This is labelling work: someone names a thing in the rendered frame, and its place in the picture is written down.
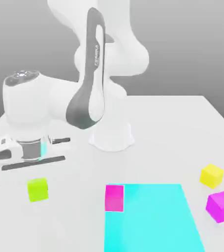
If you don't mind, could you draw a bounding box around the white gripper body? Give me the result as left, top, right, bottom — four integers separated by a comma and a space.
0, 155, 67, 188

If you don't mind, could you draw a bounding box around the small lime green cube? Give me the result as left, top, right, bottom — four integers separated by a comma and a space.
27, 177, 49, 203

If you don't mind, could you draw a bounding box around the small pink cube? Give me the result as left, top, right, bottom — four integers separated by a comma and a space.
104, 184, 125, 213

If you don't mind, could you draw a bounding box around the small yellow cube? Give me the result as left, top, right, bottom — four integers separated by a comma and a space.
199, 163, 224, 189

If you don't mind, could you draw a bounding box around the small purple cube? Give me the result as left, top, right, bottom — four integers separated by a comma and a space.
205, 190, 224, 224

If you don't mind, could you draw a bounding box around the large cyan box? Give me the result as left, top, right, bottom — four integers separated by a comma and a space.
103, 183, 206, 252

